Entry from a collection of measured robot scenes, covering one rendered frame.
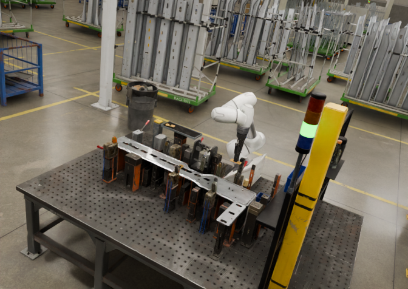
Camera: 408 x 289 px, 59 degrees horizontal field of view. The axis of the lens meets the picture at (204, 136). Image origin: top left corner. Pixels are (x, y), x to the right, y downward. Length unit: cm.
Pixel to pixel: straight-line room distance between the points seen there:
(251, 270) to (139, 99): 364
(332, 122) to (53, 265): 266
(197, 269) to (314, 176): 106
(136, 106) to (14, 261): 300
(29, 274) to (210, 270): 163
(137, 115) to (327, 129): 426
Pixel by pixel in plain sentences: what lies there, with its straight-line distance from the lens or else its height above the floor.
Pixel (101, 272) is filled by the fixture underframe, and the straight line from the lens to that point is 311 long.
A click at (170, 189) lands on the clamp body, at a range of 289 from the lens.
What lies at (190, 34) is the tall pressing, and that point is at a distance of 709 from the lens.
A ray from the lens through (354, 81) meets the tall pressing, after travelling 948.
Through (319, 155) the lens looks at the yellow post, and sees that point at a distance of 192.
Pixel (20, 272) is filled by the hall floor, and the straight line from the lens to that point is 358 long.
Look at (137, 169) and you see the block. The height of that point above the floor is 92.
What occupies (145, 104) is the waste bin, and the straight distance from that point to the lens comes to 572.
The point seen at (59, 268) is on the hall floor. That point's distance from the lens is 356.
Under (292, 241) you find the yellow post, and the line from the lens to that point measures 219.
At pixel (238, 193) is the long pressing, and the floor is 100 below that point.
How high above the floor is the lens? 249
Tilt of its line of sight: 24 degrees down
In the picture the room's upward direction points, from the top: 10 degrees clockwise
